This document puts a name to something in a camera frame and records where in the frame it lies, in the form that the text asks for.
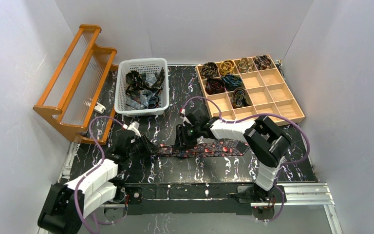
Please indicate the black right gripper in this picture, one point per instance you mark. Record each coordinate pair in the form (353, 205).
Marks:
(181, 140)

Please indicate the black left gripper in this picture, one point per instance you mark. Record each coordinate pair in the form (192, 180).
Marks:
(143, 144)

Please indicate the dark paisley red-dotted tie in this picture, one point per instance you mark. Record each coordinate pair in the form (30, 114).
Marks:
(219, 148)

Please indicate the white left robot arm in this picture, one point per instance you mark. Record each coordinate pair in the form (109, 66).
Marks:
(68, 204)

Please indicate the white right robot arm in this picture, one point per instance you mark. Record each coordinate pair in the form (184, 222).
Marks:
(262, 135)

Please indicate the pile of ties in basket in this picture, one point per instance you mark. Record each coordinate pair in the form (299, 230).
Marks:
(143, 89)

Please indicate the rolled maroon tie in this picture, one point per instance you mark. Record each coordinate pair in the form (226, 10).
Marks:
(214, 86)

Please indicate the white plug on table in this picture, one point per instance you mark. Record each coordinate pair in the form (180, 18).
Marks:
(99, 108)

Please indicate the rolled grey striped tie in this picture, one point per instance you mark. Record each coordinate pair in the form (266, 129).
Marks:
(238, 98)

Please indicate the light wooden compartment tray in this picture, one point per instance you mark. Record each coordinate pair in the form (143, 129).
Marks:
(266, 92)

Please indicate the rolled blue patterned tie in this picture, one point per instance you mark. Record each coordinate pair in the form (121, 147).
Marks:
(232, 82)

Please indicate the rolled black gold tie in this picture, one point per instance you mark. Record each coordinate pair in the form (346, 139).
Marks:
(209, 70)

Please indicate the white plastic basket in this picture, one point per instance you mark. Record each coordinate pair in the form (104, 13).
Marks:
(142, 65)

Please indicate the rolled yellow tie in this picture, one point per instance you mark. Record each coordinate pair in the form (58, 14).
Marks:
(227, 67)

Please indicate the orange wooden rack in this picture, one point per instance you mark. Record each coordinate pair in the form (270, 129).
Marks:
(69, 99)

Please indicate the rolled brown patterned tie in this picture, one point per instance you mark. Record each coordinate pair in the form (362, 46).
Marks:
(245, 65)

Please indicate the rolled dark striped tie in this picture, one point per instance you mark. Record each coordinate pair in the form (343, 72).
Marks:
(263, 62)

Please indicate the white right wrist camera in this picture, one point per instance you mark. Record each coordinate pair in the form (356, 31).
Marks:
(185, 117)

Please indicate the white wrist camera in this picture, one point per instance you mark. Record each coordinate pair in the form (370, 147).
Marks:
(185, 117)
(133, 127)

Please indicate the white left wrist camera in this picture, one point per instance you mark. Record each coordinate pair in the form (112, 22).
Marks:
(133, 127)

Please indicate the aluminium frame rail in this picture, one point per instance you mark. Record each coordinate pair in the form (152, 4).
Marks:
(285, 194)

